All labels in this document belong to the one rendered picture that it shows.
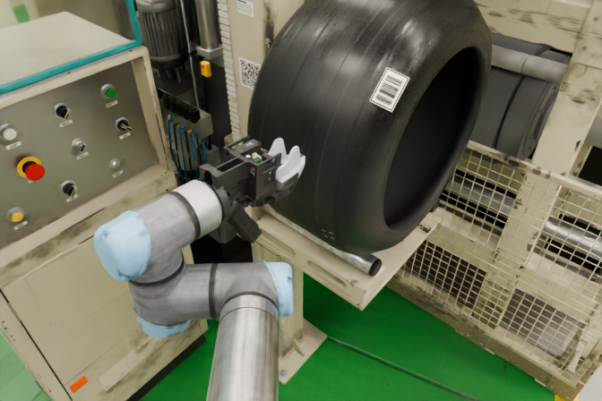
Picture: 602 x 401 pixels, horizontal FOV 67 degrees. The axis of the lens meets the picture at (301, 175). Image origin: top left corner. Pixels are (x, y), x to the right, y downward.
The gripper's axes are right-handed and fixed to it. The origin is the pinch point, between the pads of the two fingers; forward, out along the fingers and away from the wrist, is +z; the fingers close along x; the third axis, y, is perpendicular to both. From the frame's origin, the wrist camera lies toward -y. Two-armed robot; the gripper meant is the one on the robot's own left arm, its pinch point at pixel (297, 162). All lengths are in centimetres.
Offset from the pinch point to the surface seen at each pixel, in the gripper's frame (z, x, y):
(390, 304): 84, 7, -116
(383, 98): 7.5, -9.9, 13.3
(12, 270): -34, 55, -41
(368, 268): 16.8, -9.6, -31.3
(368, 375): 51, -4, -119
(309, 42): 9.2, 7.0, 17.3
